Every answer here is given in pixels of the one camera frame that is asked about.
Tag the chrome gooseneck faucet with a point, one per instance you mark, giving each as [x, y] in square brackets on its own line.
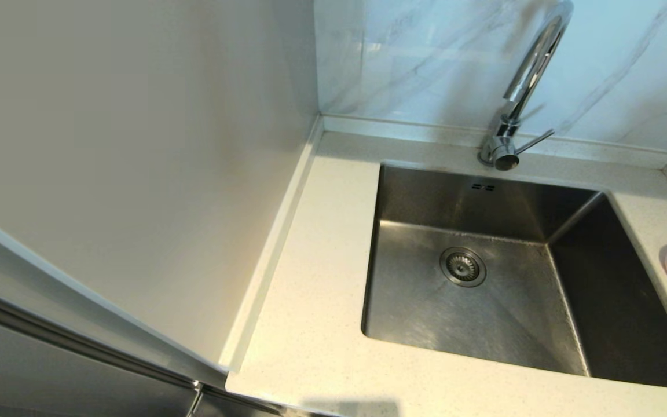
[533, 63]

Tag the stainless steel sink basin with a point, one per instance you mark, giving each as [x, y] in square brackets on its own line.
[484, 324]

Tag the round metal drain strainer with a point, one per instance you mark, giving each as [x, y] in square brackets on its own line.
[462, 267]

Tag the white cabinet side panel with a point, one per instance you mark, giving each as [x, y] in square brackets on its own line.
[136, 174]

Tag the grey steel appliance front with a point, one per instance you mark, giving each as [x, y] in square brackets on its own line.
[21, 376]

